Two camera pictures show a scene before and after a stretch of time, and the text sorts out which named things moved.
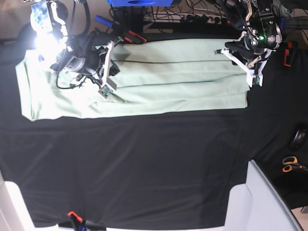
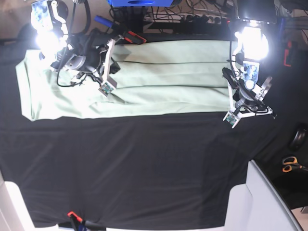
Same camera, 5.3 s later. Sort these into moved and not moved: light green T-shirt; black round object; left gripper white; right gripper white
Moved: right gripper white
Not moved: black round object; left gripper white; light green T-shirt
